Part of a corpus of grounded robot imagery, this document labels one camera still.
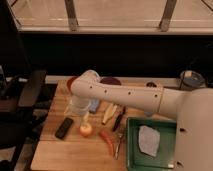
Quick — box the blue sponge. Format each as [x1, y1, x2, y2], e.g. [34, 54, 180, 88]
[89, 99, 100, 113]

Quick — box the green tray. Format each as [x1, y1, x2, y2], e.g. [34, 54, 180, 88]
[126, 117, 176, 171]

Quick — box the yellow apple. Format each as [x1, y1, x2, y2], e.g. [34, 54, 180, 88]
[79, 123, 93, 137]

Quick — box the black office chair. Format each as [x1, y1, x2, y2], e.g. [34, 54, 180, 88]
[0, 70, 46, 171]

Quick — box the red bowl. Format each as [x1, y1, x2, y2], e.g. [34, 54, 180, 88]
[67, 76, 78, 91]

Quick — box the black handled knife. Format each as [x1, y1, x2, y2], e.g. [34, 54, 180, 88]
[112, 107, 126, 132]

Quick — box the black eraser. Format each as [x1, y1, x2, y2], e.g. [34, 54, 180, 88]
[55, 117, 73, 139]

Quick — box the orange carrot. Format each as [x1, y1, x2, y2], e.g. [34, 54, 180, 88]
[99, 130, 114, 156]

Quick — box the yellow banana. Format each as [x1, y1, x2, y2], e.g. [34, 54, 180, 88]
[102, 103, 117, 125]

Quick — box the metal can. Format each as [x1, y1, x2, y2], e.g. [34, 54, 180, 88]
[146, 82, 157, 87]

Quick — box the white cloth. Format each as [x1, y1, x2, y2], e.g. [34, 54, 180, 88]
[138, 126, 160, 157]

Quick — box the blue cup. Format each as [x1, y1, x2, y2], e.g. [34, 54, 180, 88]
[144, 112, 154, 117]

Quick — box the purple bowl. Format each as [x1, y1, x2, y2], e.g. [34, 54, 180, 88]
[100, 77, 121, 85]

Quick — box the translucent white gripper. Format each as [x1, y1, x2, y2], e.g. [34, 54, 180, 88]
[64, 95, 91, 115]

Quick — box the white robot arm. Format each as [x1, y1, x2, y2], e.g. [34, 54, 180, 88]
[68, 70, 213, 171]

